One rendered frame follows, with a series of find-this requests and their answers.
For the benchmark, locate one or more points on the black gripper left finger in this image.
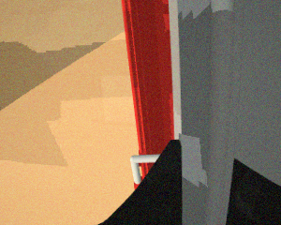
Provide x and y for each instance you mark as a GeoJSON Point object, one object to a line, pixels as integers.
{"type": "Point", "coordinates": [158, 199]}

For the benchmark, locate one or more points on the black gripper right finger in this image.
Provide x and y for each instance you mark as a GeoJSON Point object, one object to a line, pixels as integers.
{"type": "Point", "coordinates": [253, 199]}

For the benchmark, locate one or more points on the red plastic tray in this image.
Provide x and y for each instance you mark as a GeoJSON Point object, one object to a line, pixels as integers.
{"type": "Point", "coordinates": [147, 24]}

